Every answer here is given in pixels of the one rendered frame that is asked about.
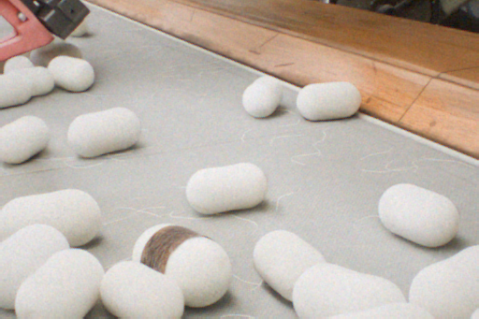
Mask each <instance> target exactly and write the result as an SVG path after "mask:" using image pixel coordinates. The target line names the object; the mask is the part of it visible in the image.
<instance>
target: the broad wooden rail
mask: <svg viewBox="0 0 479 319"><path fill-rule="evenodd" d="M82 1H85V2H87V3H90V4H92V5H95V6H97V7H101V8H103V9H105V10H108V11H110V12H112V13H115V14H117V15H120V16H122V17H125V18H127V19H129V20H131V21H134V22H138V23H140V24H142V25H145V26H147V27H150V28H152V29H154V30H156V31H159V32H161V33H164V34H166V35H169V36H172V37H175V38H177V39H180V40H182V41H185V42H187V43H190V44H192V45H195V46H197V47H199V48H201V49H204V50H206V51H210V52H212V53H215V54H217V55H220V56H222V57H224V58H226V59H229V60H231V61H234V62H236V63H238V64H241V65H245V66H247V67H250V68H251V69H254V70H256V71H259V72H261V73H264V74H266V75H269V76H271V77H273V78H275V79H277V80H281V81H284V82H286V83H289V84H291V85H294V86H296V87H298V88H300V89H303V88H304V87H305V86H308V85H311V84H317V83H330V82H341V81H344V82H349V83H351V84H353V85H354V86H355V87H356V88H357V89H358V90H359V92H360V93H361V98H362V101H361V105H360V107H359V109H358V111H359V112H361V113H364V114H366V115H368V116H371V117H372V118H375V119H377V120H380V121H382V122H385V123H389V124H391V125H394V126H396V127H397V128H400V129H402V130H405V131H407V132H410V133H412V134H415V135H417V136H419V137H421V138H425V139H428V140H430V141H432V142H435V143H437V144H440V145H442V146H444V147H446V148H449V149H451V150H454V151H456V152H460V153H462V154H465V155H467V156H469V157H471V158H474V159H476V160H479V34H475V33H470V32H465V31H460V30H456V29H451V28H446V27H441V26H437V25H433V24H428V23H423V22H415V21H410V20H405V19H401V18H396V17H391V16H386V15H382V14H377V13H372V12H368V11H364V10H359V9H354V8H349V7H340V6H335V5H330V4H326V3H321V1H316V0H82Z"/></svg>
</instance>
